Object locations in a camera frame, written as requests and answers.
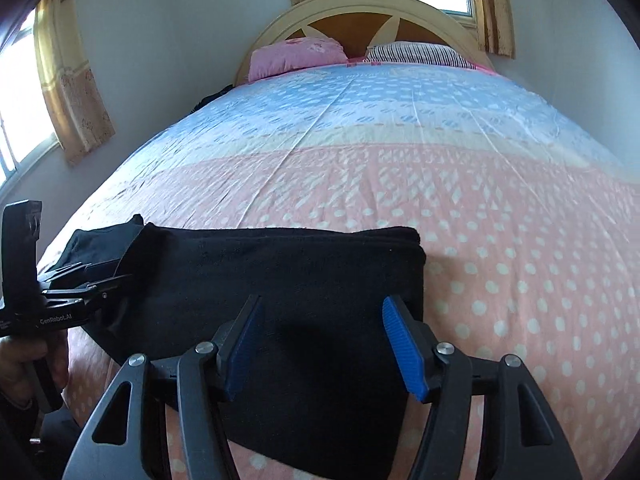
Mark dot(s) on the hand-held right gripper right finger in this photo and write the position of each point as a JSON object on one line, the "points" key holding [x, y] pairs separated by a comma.
{"points": [[405, 350]]}

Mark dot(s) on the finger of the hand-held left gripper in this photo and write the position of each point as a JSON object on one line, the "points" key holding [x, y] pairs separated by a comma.
{"points": [[90, 272], [107, 291]]}

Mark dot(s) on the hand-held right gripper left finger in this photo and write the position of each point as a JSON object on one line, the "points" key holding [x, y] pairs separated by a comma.
{"points": [[245, 345]]}

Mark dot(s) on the black pants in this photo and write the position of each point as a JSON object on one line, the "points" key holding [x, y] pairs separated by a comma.
{"points": [[300, 280]]}

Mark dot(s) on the person's left hand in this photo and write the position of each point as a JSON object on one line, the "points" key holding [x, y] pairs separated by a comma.
{"points": [[17, 367]]}

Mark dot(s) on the large window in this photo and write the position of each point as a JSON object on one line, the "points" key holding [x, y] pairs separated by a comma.
{"points": [[20, 110]]}

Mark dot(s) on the long yellow curtain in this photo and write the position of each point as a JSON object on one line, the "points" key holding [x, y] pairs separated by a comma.
{"points": [[70, 85]]}

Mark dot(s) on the polka dot bed sheet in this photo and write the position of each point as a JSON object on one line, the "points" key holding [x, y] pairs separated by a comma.
{"points": [[400, 160]]}

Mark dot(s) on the black bag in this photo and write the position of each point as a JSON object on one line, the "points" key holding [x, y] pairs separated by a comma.
{"points": [[212, 97]]}

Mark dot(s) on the pink pillow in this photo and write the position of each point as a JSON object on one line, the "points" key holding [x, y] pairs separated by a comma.
{"points": [[295, 55]]}

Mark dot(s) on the striped pillow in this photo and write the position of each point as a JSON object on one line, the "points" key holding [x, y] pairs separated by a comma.
{"points": [[420, 52]]}

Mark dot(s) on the narrow yellow curtain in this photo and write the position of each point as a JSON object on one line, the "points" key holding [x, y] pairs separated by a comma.
{"points": [[492, 10]]}

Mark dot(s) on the cream wooden headboard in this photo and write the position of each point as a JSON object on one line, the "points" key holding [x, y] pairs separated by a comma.
{"points": [[350, 0]]}

